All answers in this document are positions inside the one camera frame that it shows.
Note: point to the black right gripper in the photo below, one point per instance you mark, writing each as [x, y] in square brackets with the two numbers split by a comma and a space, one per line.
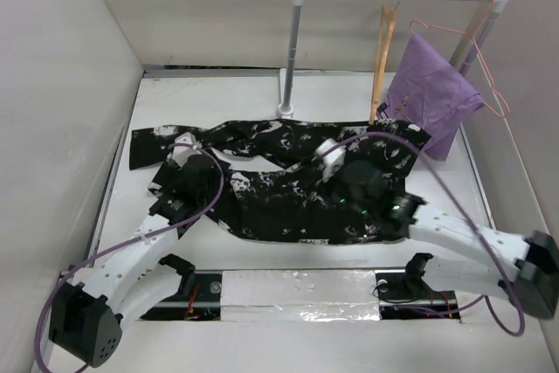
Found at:
[334, 201]

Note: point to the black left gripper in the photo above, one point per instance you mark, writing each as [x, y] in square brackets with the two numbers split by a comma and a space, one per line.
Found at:
[216, 178]

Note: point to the black white patterned trousers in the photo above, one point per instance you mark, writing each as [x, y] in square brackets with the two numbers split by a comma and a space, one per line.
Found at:
[290, 204]

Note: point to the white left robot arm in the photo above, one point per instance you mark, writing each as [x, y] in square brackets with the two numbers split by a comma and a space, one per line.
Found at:
[88, 319]

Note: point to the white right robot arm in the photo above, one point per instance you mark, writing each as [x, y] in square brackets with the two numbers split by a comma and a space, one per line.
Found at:
[520, 269]

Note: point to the wooden hanger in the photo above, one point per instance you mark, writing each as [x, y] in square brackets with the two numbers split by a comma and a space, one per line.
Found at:
[385, 33]

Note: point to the silver tape strip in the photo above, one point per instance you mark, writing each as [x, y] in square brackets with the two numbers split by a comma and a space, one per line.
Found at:
[299, 295]

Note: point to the purple garment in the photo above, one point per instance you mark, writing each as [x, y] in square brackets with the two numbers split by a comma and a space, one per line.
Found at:
[430, 93]

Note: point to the white silver clothes rack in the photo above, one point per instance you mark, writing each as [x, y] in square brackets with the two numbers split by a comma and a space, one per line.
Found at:
[341, 35]

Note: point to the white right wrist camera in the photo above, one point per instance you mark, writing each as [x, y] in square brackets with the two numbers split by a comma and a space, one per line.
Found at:
[332, 156]

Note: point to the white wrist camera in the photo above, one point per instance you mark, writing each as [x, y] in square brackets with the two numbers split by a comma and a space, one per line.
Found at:
[182, 149]
[332, 156]

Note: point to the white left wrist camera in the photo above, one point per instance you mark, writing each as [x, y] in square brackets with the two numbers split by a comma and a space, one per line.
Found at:
[182, 149]

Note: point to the pink wire hanger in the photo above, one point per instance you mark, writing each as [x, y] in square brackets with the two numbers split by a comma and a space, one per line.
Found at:
[480, 54]

